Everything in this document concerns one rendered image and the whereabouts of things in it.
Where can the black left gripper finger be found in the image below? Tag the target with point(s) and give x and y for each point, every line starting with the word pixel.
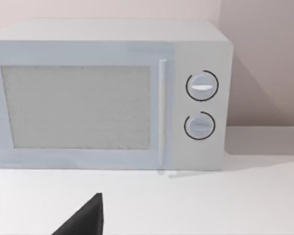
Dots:
pixel 88 218

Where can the pale microwave door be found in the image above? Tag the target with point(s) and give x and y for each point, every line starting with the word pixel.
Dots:
pixel 76 156

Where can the pale microwave oven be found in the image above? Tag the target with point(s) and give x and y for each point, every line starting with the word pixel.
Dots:
pixel 201 151

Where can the pale microwave knob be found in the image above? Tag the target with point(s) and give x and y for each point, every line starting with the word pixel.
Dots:
pixel 200 125
pixel 202 85

